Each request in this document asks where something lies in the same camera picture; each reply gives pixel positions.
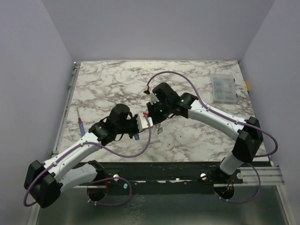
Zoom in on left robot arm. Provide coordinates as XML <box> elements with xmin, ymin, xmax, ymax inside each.
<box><xmin>23</xmin><ymin>104</ymin><xmax>145</xmax><ymax>208</ymax></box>

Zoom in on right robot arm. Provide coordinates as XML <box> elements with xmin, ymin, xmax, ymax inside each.
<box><xmin>146</xmin><ymin>82</ymin><xmax>263</xmax><ymax>183</ymax></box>

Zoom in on red blue screwdriver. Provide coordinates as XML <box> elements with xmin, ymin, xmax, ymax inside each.
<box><xmin>76</xmin><ymin>108</ymin><xmax>85</xmax><ymax>136</ymax></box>

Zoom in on clear plastic screw organizer box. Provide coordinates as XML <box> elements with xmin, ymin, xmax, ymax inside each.
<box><xmin>211</xmin><ymin>74</ymin><xmax>238</xmax><ymax>104</ymax></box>

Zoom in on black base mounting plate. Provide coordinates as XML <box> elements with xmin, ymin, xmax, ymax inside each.
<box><xmin>88</xmin><ymin>160</ymin><xmax>243</xmax><ymax>195</ymax></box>

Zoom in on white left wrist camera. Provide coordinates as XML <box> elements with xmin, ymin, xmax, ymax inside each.
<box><xmin>136</xmin><ymin>113</ymin><xmax>153</xmax><ymax>132</ymax></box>

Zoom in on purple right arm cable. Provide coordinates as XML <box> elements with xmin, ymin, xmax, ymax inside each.
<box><xmin>147</xmin><ymin>71</ymin><xmax>278</xmax><ymax>204</ymax></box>

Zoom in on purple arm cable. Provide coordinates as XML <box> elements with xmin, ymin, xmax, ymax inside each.
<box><xmin>147</xmin><ymin>71</ymin><xmax>278</xmax><ymax>204</ymax></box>
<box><xmin>24</xmin><ymin>117</ymin><xmax>152</xmax><ymax>208</ymax></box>

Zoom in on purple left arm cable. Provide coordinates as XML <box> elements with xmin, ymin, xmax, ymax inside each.
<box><xmin>24</xmin><ymin>117</ymin><xmax>152</xmax><ymax>208</ymax></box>

